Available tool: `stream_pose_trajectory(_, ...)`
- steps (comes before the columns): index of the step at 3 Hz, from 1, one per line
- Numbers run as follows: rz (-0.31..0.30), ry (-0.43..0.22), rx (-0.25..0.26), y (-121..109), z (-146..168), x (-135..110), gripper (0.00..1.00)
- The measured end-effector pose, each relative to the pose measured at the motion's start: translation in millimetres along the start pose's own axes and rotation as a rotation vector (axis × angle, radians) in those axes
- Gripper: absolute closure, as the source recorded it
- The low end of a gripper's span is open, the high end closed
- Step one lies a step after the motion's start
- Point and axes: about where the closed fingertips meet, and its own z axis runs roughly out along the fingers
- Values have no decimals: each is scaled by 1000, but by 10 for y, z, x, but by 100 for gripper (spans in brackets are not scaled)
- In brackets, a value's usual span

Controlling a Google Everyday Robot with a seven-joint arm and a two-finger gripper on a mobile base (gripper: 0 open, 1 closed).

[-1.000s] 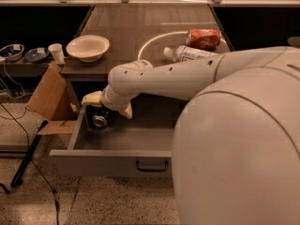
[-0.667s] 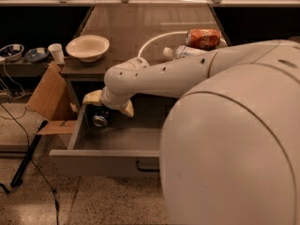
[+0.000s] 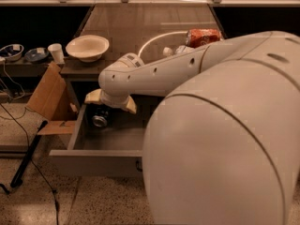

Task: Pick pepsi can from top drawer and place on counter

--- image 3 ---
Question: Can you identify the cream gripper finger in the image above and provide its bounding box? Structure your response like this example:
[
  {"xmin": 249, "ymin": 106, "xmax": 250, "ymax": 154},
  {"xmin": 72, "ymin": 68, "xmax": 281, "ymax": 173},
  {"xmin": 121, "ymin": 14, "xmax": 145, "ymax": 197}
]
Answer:
[
  {"xmin": 84, "ymin": 89, "xmax": 101, "ymax": 105},
  {"xmin": 126, "ymin": 97, "xmax": 137, "ymax": 114}
]

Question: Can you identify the blue pepsi can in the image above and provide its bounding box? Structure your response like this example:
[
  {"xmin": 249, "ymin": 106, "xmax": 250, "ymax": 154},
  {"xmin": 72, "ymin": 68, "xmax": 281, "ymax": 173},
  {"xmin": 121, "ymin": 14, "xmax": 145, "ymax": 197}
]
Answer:
[{"xmin": 92, "ymin": 106, "xmax": 110, "ymax": 128}]

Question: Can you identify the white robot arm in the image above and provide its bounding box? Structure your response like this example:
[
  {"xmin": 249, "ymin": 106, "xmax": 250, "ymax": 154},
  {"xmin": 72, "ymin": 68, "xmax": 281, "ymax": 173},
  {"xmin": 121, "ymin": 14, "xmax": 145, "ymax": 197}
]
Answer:
[{"xmin": 86, "ymin": 31, "xmax": 300, "ymax": 225}]

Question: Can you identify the grey open drawer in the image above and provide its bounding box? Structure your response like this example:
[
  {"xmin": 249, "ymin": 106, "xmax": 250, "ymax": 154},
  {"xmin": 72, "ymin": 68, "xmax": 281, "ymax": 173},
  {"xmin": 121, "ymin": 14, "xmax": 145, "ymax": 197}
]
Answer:
[{"xmin": 50, "ymin": 95, "xmax": 161, "ymax": 177}]

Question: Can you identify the orange soda can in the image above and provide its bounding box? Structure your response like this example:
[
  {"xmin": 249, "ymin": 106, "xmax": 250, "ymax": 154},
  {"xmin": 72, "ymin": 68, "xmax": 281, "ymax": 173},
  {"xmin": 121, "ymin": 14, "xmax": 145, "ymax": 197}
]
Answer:
[{"xmin": 186, "ymin": 29, "xmax": 221, "ymax": 48}]

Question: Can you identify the brown cardboard box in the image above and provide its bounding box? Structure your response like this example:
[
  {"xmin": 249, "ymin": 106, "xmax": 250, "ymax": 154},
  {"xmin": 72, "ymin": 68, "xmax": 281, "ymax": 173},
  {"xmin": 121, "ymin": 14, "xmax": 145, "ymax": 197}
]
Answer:
[{"xmin": 26, "ymin": 62, "xmax": 78, "ymax": 135}]

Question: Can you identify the white bowl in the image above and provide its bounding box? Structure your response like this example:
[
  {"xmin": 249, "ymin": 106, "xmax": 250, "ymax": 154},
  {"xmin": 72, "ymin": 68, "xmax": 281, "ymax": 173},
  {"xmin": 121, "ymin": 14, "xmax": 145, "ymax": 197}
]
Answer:
[{"xmin": 66, "ymin": 35, "xmax": 110, "ymax": 63}]

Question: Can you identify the white paper cup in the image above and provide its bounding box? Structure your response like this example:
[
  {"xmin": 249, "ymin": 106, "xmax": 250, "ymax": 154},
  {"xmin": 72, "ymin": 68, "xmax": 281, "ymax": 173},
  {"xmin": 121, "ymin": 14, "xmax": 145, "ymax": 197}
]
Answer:
[{"xmin": 48, "ymin": 43, "xmax": 64, "ymax": 64}]

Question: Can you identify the dark blue bowl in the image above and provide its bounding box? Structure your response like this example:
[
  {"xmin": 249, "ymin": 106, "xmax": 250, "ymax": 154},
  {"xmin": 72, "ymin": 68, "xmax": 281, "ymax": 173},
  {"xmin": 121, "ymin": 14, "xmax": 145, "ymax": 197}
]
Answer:
[{"xmin": 24, "ymin": 47, "xmax": 50, "ymax": 63}]

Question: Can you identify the grey cabinet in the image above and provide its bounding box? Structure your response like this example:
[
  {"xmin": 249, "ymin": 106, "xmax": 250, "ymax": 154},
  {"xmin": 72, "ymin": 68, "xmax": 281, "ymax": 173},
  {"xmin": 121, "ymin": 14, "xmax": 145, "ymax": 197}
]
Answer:
[{"xmin": 61, "ymin": 3, "xmax": 218, "ymax": 107}]

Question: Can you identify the clear plastic water bottle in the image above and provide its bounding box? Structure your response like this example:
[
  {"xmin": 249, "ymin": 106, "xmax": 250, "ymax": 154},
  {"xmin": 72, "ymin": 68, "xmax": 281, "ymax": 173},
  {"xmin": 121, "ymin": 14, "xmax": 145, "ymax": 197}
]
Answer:
[{"xmin": 162, "ymin": 45, "xmax": 194, "ymax": 57}]

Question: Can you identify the blue bowl with rim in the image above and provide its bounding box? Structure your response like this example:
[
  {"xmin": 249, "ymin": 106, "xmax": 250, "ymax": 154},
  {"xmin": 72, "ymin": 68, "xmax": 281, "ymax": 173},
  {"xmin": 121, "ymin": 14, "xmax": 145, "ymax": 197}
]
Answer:
[{"xmin": 0, "ymin": 44, "xmax": 23, "ymax": 62}]

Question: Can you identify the black left floor bar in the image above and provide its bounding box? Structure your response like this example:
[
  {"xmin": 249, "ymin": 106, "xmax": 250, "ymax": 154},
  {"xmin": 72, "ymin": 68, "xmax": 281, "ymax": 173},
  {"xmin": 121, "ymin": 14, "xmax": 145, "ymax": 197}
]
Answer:
[{"xmin": 10, "ymin": 134, "xmax": 41, "ymax": 188}]

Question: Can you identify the black floor cable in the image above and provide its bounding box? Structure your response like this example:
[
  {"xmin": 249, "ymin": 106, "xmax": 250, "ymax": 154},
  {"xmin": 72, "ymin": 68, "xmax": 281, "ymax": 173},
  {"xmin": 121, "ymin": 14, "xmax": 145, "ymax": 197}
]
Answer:
[{"xmin": 0, "ymin": 102, "xmax": 61, "ymax": 225}]

